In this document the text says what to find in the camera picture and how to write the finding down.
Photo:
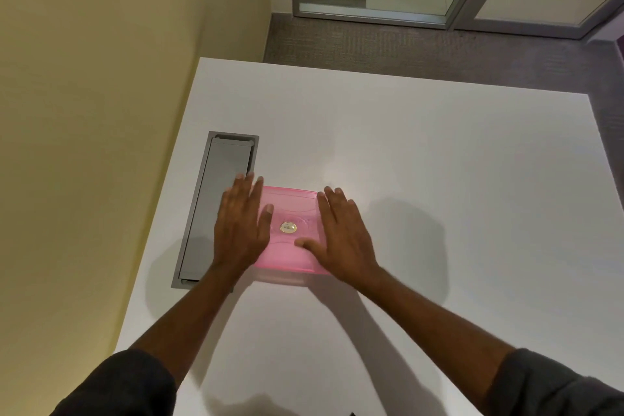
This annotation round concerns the person's right hand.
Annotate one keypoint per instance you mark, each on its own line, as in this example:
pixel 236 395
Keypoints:
pixel 346 245

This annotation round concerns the person's left hand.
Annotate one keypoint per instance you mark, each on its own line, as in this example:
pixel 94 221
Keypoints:
pixel 239 230

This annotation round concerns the pink plastic lid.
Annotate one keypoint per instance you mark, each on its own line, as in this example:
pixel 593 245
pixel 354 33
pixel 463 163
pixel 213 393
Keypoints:
pixel 292 206

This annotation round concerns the clear plastic container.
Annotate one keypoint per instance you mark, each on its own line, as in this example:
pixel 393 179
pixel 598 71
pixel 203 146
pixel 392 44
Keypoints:
pixel 292 280

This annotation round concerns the person's left forearm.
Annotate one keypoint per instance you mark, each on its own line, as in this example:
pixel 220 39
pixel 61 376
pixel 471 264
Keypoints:
pixel 185 323

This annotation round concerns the person's right forearm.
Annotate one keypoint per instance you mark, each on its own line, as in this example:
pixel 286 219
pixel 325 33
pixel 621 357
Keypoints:
pixel 439 328

